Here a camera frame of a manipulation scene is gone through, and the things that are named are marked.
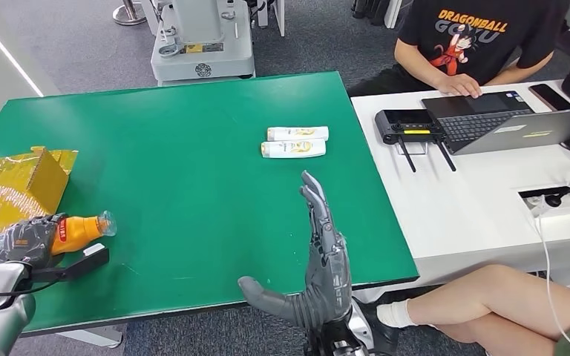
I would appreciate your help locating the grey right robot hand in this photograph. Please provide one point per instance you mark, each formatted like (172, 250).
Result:
(329, 285)

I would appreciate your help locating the person's right hand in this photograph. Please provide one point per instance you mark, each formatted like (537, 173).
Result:
(459, 86)

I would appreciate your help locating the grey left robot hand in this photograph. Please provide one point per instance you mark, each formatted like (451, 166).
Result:
(29, 241)

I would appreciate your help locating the orange bottle with clear cap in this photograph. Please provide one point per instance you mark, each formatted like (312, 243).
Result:
(81, 231)

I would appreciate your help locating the white shampoo bottle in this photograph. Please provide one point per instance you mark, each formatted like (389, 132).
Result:
(297, 133)
(292, 149)

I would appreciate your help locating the person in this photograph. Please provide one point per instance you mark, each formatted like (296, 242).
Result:
(501, 304)
(477, 54)

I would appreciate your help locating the grey laptop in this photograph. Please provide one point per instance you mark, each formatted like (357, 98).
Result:
(477, 123)

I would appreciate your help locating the yellow cardboard box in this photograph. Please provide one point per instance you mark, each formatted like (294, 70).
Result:
(14, 186)

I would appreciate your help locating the black remote controller with antennas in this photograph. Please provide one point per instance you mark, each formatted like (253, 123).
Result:
(403, 123)

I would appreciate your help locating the black smartphone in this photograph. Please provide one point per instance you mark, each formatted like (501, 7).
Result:
(551, 97)

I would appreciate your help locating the white table foot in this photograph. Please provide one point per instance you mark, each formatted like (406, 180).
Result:
(93, 336)

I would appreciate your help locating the metal stanchion base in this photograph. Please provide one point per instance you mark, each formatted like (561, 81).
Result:
(128, 14)

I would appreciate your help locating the white machine base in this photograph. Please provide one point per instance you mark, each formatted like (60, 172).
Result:
(201, 49)

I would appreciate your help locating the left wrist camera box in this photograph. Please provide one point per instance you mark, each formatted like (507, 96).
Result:
(83, 263)

